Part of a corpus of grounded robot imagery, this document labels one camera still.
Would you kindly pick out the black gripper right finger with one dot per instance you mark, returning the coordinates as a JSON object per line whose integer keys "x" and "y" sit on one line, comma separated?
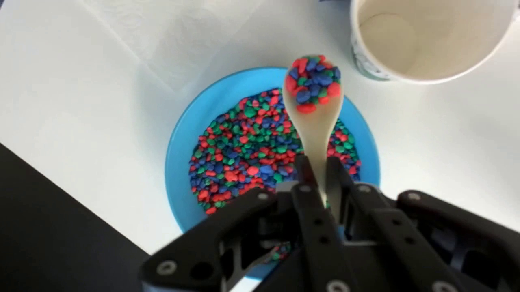
{"x": 421, "y": 242}

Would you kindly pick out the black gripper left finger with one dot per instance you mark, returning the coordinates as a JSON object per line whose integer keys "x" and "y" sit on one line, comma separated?
{"x": 288, "y": 237}

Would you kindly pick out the blue bowl of candies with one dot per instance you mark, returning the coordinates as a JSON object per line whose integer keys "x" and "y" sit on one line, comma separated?
{"x": 218, "y": 98}

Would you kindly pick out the paper cup near bowl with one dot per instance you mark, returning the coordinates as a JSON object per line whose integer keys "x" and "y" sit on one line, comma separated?
{"x": 426, "y": 41}

